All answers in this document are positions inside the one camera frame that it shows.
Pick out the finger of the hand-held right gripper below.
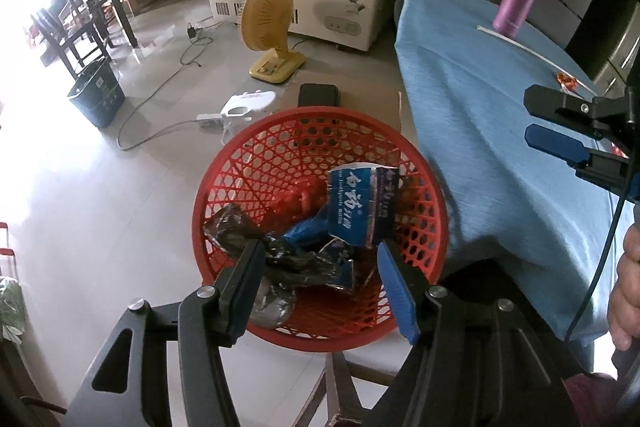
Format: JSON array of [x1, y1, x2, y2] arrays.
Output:
[[524, 124, 640, 202], [524, 84, 640, 130]]

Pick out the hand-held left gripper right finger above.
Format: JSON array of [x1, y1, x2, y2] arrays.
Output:
[[360, 241, 588, 427]]

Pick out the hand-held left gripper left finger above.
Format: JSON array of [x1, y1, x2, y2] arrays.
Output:
[[65, 239, 266, 427]]

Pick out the red plastic mesh basket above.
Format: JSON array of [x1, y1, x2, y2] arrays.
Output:
[[191, 107, 449, 354]]

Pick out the black plastic bag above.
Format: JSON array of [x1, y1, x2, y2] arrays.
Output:
[[202, 203, 321, 293]]

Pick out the blue plastic bag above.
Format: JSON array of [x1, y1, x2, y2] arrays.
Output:
[[280, 214, 333, 258]]

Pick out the blue and white carton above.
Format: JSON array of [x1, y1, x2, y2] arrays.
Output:
[[320, 162, 403, 293]]

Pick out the red wrapper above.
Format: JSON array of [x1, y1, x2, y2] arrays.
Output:
[[272, 187, 328, 225]]

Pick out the person's right hand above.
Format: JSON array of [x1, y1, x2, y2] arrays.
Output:
[[607, 223, 640, 352]]

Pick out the silver refrigerator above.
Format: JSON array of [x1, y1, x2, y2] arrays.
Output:
[[565, 0, 640, 98]]

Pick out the white thin rod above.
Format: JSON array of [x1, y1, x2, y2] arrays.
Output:
[[476, 25, 598, 95]]

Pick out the blue tablecloth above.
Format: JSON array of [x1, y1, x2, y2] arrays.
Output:
[[392, 0, 640, 353]]

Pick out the brown stool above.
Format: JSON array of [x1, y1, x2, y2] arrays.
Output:
[[295, 349, 401, 427]]

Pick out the white handheld appliance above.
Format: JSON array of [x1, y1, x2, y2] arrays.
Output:
[[220, 90, 278, 132]]

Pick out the black flat rectangular object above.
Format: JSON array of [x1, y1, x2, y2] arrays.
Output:
[[298, 83, 341, 109]]

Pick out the person's leg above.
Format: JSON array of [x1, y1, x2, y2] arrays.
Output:
[[564, 372, 623, 427]]

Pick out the green potted plant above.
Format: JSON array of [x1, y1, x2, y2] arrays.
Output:
[[0, 276, 26, 343]]

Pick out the black waste bin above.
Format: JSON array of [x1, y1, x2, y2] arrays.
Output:
[[67, 57, 126, 128]]

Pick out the yellow desk fan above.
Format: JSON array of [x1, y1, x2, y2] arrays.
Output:
[[240, 0, 307, 84]]

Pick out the dark wooden chairs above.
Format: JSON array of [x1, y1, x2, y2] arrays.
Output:
[[30, 0, 118, 75]]

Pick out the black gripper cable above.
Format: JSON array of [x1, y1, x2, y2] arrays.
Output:
[[565, 194, 632, 338]]

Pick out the grey floor cable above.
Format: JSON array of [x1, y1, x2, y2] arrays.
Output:
[[117, 29, 216, 152]]

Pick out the red metal frame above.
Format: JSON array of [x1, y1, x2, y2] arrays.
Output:
[[0, 227, 18, 258]]

